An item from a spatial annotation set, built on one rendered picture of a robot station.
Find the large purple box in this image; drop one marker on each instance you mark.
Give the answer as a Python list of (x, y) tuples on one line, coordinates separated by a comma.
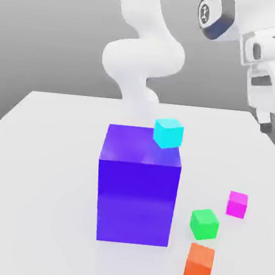
[(136, 199)]

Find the small cyan cube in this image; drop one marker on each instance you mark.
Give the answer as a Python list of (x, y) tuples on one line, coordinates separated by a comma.
[(168, 133)]

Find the small magenta cube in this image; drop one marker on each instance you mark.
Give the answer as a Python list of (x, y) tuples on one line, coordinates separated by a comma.
[(237, 205)]

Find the small orange cube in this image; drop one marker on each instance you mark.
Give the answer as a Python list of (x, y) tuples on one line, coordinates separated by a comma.
[(198, 265)]

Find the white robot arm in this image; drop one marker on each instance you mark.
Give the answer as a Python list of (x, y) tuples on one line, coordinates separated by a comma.
[(142, 57)]

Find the small green cube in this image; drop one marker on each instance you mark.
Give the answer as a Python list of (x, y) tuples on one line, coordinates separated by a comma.
[(204, 225)]

